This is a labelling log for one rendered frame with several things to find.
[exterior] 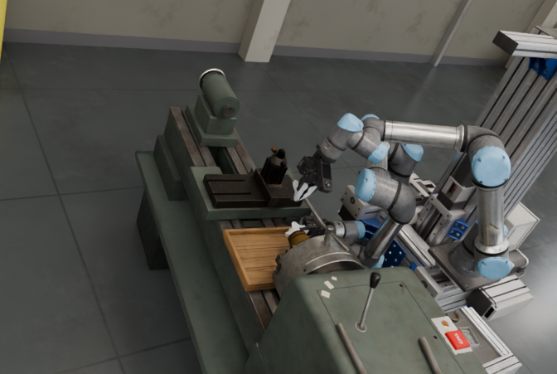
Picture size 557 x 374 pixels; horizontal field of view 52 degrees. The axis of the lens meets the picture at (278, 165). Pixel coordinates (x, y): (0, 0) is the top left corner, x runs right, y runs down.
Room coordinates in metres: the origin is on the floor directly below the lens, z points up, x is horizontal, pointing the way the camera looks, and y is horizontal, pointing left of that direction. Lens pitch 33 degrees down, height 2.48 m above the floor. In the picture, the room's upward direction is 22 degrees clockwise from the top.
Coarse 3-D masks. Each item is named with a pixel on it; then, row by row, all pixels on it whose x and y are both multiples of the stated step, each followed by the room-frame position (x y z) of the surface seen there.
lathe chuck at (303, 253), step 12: (312, 240) 1.56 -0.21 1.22; (336, 240) 1.59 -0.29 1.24; (288, 252) 1.52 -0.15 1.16; (300, 252) 1.51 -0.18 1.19; (312, 252) 1.51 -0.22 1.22; (324, 252) 1.52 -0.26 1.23; (336, 252) 1.53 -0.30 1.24; (348, 252) 1.57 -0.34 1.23; (288, 264) 1.49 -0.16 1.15; (300, 264) 1.47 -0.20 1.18; (276, 276) 1.49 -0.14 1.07; (288, 276) 1.45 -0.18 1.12; (276, 288) 1.49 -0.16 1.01
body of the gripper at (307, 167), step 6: (318, 144) 1.71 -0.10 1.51; (318, 150) 1.67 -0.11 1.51; (306, 156) 1.69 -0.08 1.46; (312, 156) 1.69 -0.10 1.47; (318, 156) 1.68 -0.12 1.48; (324, 156) 1.64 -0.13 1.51; (300, 162) 1.68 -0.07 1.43; (306, 162) 1.67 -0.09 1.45; (312, 162) 1.68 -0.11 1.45; (330, 162) 1.64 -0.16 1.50; (300, 168) 1.66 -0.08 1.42; (306, 168) 1.66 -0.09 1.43; (312, 168) 1.64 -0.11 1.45; (312, 174) 1.63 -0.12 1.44; (312, 180) 1.63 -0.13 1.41
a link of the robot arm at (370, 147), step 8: (368, 128) 1.77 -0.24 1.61; (368, 136) 1.69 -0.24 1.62; (376, 136) 1.72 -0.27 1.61; (360, 144) 1.66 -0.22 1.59; (368, 144) 1.67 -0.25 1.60; (376, 144) 1.68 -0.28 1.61; (384, 144) 1.70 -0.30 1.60; (360, 152) 1.66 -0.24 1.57; (368, 152) 1.66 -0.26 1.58; (376, 152) 1.67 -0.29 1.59; (384, 152) 1.68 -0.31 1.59; (376, 160) 1.67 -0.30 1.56
